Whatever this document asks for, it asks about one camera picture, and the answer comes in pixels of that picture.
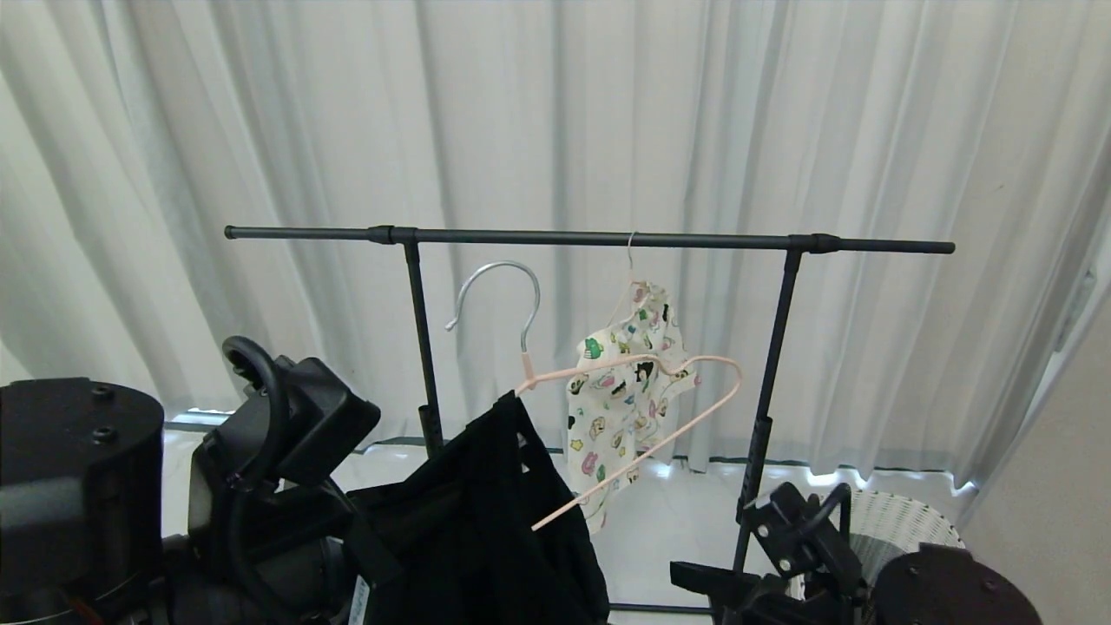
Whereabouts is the black garment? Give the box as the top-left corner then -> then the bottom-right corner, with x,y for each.
345,391 -> 612,625

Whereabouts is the cream printed garment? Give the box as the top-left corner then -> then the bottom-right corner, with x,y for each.
566,282 -> 700,533

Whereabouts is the white laundry basket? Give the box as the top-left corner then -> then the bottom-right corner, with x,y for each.
786,489 -> 967,602

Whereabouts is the pink clothes hanger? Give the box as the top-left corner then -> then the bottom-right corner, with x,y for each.
606,231 -> 650,335
444,260 -> 745,532

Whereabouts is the black cable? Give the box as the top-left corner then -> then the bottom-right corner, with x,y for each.
221,336 -> 292,609

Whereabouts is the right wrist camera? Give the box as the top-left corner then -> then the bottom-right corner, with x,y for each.
738,482 -> 864,584

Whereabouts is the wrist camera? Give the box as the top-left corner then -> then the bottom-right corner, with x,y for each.
276,354 -> 383,489
738,482 -> 864,584

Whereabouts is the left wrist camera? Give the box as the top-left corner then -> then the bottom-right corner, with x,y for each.
276,354 -> 383,489

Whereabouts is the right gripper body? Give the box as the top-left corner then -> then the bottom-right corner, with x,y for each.
668,561 -> 873,625

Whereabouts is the black clothes rack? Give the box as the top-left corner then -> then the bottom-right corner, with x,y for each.
224,224 -> 956,615

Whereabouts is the white curtain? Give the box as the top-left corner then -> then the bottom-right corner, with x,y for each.
0,0 -> 1111,491

